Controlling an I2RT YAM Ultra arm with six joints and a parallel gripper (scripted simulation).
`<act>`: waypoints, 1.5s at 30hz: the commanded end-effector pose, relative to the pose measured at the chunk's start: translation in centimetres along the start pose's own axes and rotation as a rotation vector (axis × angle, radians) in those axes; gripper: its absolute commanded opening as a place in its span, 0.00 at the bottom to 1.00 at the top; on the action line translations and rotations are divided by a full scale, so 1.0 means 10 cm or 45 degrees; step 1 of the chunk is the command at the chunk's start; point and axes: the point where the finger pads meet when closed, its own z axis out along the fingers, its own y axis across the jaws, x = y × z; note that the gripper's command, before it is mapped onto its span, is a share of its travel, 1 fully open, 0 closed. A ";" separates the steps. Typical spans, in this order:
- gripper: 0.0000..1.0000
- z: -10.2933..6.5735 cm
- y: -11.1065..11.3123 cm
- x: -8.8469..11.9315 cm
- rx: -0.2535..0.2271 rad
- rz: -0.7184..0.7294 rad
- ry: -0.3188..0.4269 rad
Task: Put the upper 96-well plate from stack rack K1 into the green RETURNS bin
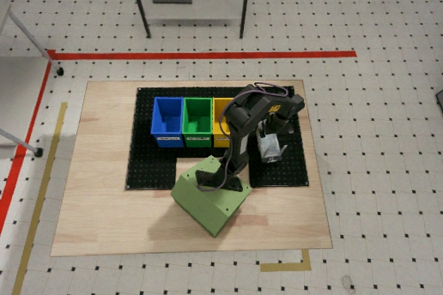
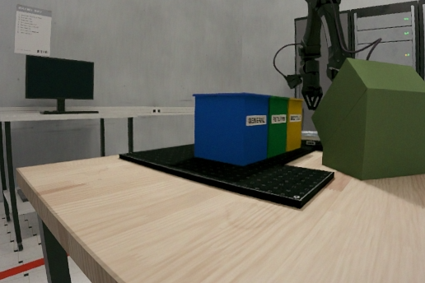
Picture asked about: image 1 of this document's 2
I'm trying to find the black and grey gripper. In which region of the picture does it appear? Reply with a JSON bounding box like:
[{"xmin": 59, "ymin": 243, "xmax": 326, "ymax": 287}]
[{"xmin": 258, "ymin": 118, "xmax": 294, "ymax": 138}]

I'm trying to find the blue bin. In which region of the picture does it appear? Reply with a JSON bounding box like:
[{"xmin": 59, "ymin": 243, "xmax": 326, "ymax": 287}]
[{"xmin": 151, "ymin": 97, "xmax": 185, "ymax": 148}]

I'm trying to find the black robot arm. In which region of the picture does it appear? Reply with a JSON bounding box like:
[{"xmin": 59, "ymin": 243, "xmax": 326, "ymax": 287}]
[{"xmin": 195, "ymin": 93, "xmax": 305, "ymax": 192}]

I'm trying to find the green open bin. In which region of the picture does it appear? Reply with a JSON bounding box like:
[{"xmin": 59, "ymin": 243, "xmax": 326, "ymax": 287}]
[{"xmin": 182, "ymin": 98, "xmax": 212, "ymax": 148}]

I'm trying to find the yellow open-top bin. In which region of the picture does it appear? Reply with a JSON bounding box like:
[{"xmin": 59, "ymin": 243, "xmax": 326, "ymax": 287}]
[{"xmin": 213, "ymin": 98, "xmax": 233, "ymax": 148}]

